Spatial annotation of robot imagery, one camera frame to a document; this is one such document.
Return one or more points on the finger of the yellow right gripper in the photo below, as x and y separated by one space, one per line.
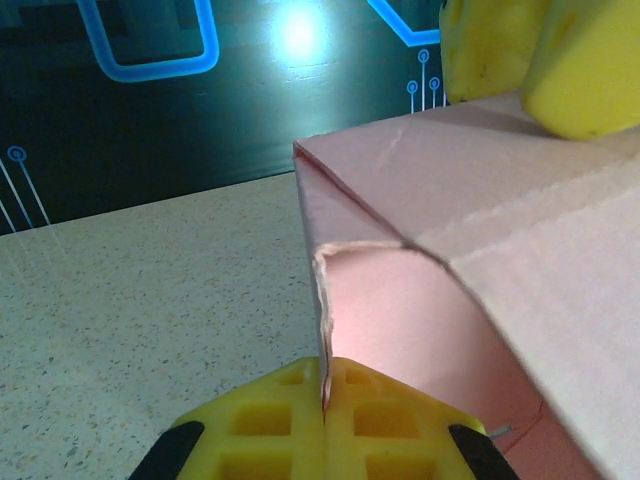
485 50
585 65

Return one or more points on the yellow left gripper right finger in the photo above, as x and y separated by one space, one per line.
390 425

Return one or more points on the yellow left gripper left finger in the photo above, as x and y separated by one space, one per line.
250 430

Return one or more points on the pink paper box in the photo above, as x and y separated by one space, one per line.
475 225

